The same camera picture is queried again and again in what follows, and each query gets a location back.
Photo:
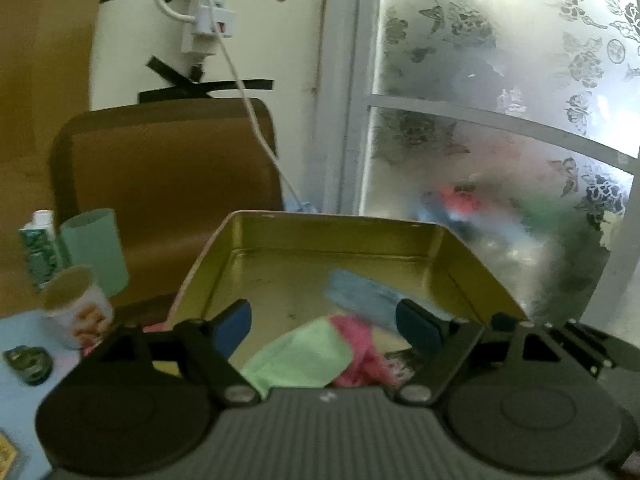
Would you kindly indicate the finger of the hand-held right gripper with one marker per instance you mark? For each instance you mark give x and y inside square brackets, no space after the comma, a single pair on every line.
[587,350]

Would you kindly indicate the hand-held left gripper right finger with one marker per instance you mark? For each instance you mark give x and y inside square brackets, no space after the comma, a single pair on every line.
[415,325]

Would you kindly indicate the blue face mask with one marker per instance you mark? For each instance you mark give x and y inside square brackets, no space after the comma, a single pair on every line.
[360,295]

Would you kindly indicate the black tape strip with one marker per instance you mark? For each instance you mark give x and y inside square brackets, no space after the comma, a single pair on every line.
[230,86]
[175,76]

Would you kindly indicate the wooden panel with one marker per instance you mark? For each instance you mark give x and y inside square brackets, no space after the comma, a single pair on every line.
[45,60]

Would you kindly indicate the pink biscuit tin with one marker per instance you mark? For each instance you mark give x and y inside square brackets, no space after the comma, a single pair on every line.
[300,240]

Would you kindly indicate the brown chair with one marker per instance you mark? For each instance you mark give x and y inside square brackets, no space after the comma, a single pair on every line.
[175,170]

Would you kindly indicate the green drink carton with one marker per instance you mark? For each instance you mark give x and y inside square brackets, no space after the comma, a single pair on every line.
[37,255]

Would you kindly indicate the pink fluffy scrunchie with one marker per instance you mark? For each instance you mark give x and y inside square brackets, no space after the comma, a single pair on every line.
[365,355]

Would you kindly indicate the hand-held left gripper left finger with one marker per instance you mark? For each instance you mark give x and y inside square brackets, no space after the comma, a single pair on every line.
[232,324]

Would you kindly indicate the frosted patterned window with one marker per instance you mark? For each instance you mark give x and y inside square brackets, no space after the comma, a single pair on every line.
[475,85]

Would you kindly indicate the paper snack cup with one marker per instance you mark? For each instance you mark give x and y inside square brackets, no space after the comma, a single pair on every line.
[80,315]

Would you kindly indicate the white power strip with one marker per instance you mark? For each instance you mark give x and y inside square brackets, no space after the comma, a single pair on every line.
[210,15]

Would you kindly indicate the yellow card pack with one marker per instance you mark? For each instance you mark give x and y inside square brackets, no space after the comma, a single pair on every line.
[7,452]

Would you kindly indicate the green plastic cup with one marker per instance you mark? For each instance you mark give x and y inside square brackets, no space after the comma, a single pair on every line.
[95,250]

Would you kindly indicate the green cloth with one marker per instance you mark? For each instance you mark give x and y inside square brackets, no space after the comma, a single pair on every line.
[300,355]

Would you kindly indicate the dark green small object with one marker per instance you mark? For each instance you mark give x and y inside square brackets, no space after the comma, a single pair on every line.
[27,366]

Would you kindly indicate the cartoon printed tablecloth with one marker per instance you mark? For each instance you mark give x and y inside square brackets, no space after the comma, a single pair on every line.
[20,410]

